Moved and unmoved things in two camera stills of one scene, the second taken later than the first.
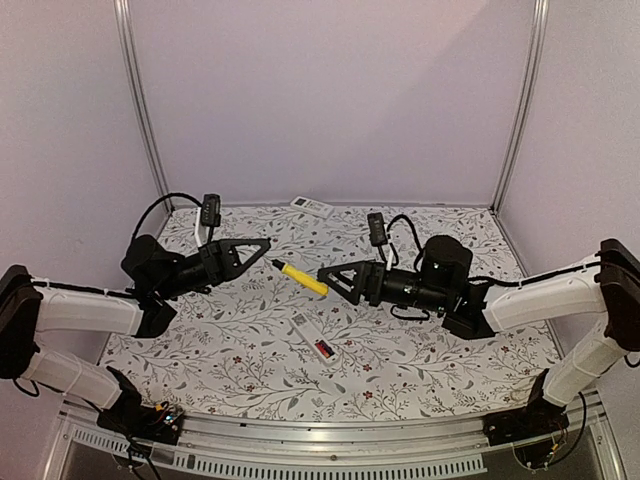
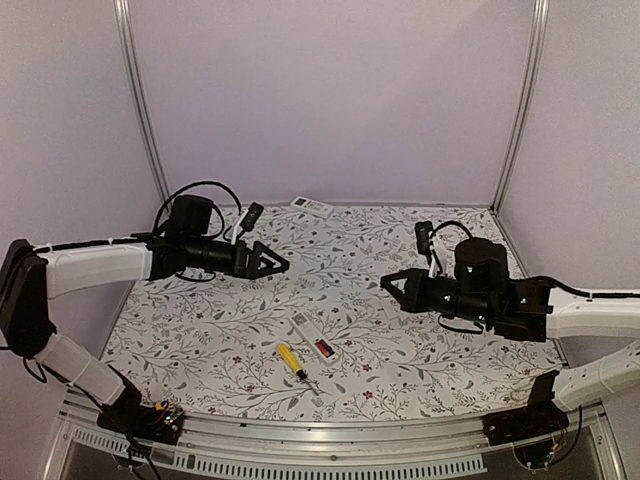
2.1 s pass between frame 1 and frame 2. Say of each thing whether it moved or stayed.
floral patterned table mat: stayed
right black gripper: moved
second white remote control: stayed
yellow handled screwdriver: moved
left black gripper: moved
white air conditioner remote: stayed
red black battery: stayed
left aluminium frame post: stayed
